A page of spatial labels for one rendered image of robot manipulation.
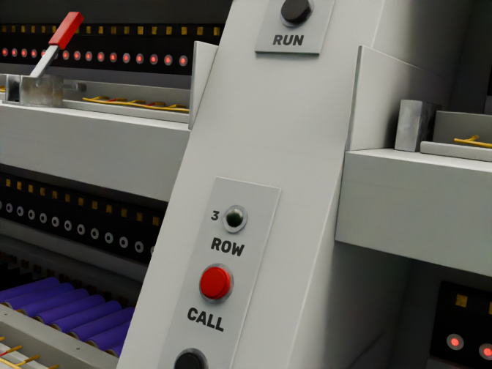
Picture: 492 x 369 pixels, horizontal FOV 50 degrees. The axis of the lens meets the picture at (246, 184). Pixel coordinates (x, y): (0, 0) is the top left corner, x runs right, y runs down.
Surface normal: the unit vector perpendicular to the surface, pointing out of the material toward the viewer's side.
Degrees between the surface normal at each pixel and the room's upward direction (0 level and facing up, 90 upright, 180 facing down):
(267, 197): 90
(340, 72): 90
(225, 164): 90
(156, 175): 111
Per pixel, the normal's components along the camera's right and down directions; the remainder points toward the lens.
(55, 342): 0.09, -0.98
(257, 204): -0.46, -0.28
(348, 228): -0.53, 0.08
